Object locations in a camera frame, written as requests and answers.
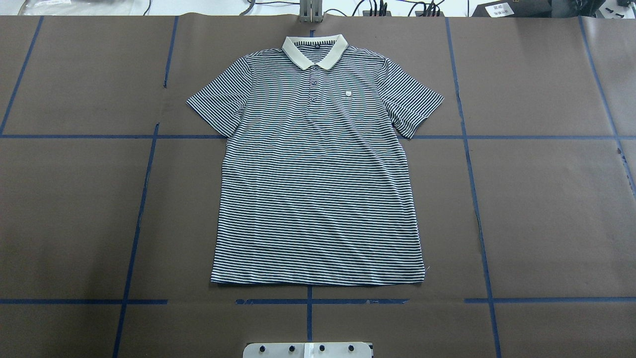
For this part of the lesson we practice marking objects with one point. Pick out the navy white striped polo shirt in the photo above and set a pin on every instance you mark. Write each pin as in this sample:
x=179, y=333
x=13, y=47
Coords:
x=315, y=185

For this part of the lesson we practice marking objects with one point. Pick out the black device with label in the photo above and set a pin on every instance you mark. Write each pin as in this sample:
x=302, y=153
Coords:
x=537, y=8

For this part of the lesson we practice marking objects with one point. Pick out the aluminium frame post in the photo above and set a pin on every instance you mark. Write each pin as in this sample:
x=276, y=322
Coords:
x=310, y=11

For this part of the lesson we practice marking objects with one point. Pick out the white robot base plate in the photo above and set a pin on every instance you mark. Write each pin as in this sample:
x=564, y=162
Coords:
x=309, y=350

